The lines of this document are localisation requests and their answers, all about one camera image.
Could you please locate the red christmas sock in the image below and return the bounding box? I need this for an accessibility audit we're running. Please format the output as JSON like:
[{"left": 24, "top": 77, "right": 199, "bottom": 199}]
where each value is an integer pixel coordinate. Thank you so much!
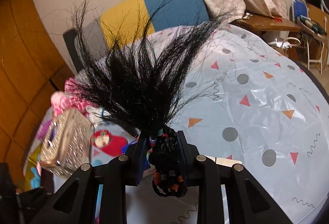
[{"left": 90, "top": 130, "right": 128, "bottom": 157}]

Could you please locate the black hair wig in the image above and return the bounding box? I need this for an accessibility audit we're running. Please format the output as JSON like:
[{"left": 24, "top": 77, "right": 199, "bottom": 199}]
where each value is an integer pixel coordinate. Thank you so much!
[{"left": 75, "top": 12, "right": 229, "bottom": 197}]

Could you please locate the blue plush toy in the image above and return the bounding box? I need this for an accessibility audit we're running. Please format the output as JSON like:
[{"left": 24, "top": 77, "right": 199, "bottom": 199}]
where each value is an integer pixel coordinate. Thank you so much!
[{"left": 30, "top": 162, "right": 42, "bottom": 189}]

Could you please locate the ornate silver tissue box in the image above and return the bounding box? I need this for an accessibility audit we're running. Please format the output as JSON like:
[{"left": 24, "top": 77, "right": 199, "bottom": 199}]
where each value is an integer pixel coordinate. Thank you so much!
[{"left": 40, "top": 108, "right": 94, "bottom": 178}]

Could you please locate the patterned white tablecloth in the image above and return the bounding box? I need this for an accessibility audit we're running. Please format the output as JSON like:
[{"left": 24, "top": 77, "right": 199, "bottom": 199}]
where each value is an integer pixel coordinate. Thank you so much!
[{"left": 23, "top": 24, "right": 329, "bottom": 224}]

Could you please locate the pink plush toy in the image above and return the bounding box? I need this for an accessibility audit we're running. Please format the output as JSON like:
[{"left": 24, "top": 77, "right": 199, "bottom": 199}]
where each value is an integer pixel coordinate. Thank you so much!
[{"left": 50, "top": 78, "right": 92, "bottom": 117}]

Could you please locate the purple cardboard box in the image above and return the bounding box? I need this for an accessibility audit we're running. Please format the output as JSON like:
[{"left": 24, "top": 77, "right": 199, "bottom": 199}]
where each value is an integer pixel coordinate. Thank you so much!
[{"left": 35, "top": 119, "right": 52, "bottom": 141}]

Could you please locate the orange wooden cabinet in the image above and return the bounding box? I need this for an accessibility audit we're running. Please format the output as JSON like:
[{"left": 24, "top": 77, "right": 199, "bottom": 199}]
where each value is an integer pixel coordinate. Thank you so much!
[{"left": 1, "top": 0, "right": 73, "bottom": 181}]

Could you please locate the grey yellow blue chair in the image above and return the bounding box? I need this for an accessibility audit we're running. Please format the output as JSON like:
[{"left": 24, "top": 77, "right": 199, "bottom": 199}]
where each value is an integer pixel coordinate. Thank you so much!
[{"left": 63, "top": 0, "right": 209, "bottom": 72}]

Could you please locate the wooden side table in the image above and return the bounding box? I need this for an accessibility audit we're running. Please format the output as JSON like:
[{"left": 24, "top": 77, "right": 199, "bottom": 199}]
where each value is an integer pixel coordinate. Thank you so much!
[{"left": 231, "top": 15, "right": 301, "bottom": 60}]

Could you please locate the white metal chair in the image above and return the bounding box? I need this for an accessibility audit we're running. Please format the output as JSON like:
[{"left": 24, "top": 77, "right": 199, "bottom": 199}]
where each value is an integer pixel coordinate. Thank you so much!
[{"left": 291, "top": 0, "right": 328, "bottom": 74}]

